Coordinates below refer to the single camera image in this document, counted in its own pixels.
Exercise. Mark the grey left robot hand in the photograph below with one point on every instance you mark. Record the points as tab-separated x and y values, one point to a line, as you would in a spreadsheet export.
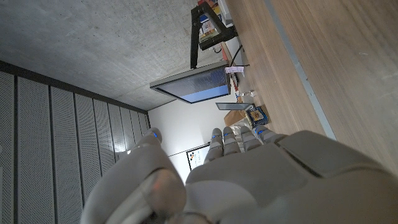
264	180

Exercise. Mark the small blue yellow box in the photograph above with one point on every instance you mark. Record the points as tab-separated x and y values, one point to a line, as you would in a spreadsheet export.
256	115

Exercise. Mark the black framed white poster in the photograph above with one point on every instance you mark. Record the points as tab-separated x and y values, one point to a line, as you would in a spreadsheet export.
196	157

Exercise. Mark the silver laptop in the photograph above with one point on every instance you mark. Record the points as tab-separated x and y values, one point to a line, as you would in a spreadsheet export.
233	106

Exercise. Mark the white paper tag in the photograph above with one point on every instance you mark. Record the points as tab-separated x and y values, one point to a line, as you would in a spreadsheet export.
234	69

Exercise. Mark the grey tape strip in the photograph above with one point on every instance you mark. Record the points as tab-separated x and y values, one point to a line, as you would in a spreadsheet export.
298	68

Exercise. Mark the flat computer monitor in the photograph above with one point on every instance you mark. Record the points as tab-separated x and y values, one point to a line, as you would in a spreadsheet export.
196	85

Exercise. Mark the printed cardboard box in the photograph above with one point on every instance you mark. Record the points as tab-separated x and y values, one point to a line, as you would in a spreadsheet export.
207	26

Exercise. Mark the flat white box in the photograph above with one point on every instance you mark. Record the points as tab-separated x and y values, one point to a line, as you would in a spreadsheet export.
224	11

